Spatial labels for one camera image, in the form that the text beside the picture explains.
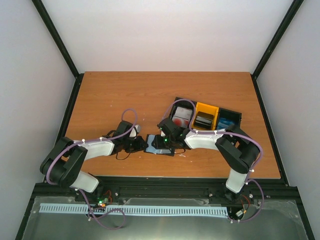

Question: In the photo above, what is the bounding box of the black bin with blue cards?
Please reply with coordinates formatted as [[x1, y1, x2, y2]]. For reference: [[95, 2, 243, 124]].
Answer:
[[215, 108, 242, 130]]

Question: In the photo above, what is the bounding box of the black bin with red cards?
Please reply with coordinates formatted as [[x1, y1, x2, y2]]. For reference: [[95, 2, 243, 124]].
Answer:
[[163, 97, 197, 128]]

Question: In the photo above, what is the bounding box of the black aluminium frame rail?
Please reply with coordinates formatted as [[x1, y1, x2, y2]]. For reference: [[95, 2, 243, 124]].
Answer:
[[31, 0, 81, 76]]

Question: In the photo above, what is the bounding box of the blue card stack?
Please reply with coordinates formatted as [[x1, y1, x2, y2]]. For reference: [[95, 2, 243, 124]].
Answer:
[[216, 117, 236, 130]]

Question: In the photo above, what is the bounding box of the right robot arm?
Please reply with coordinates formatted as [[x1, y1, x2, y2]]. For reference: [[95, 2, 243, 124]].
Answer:
[[156, 117, 263, 194]]

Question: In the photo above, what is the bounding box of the yellow bin with black cards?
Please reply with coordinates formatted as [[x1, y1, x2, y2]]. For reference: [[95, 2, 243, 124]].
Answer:
[[191, 102, 220, 131]]

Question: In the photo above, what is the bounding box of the light blue cable duct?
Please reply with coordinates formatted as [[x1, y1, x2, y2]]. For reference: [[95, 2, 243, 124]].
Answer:
[[38, 203, 228, 218]]

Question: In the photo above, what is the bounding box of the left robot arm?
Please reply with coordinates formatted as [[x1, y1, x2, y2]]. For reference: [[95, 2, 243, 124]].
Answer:
[[39, 120, 148, 202]]

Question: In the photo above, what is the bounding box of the red white card stack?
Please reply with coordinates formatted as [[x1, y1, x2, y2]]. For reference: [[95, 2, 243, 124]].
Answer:
[[172, 106, 193, 128]]

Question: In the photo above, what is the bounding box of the black card stack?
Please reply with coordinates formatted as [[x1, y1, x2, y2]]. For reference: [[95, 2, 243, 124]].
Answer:
[[194, 111, 215, 130]]

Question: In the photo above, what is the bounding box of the black leather card holder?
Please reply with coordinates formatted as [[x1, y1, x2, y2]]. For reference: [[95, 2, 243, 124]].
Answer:
[[143, 134, 175, 157]]

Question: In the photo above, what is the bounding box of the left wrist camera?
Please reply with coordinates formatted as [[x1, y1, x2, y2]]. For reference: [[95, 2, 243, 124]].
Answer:
[[129, 124, 141, 138]]

